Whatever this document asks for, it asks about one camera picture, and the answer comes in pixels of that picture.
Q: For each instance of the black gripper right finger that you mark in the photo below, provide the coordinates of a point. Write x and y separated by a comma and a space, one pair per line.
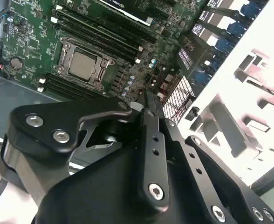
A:
193, 163

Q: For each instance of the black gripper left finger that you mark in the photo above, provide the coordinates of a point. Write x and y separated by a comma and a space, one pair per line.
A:
46, 121

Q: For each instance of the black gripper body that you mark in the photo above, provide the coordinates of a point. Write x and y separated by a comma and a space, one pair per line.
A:
99, 200

